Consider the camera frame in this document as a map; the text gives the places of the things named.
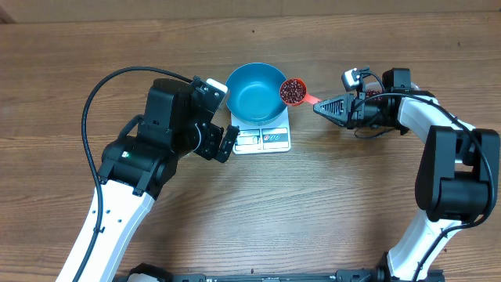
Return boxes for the red scoop blue handle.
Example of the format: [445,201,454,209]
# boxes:
[279,78,321,107]

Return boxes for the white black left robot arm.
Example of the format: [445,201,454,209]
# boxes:
[57,78,238,281]

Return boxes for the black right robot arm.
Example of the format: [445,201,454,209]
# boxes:
[313,68,500,281]

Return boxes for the white kitchen scale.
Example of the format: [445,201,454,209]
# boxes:
[231,109,292,155]

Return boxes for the blue bowl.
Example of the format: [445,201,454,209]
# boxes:
[226,63,287,125]

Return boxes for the red beans in scoop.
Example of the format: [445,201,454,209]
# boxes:
[279,79,306,104]

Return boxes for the clear plastic container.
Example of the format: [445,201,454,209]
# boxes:
[356,81,420,105]

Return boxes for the red beans pile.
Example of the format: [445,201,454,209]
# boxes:
[366,89,382,102]

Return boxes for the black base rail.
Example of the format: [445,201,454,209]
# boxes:
[113,255,447,282]

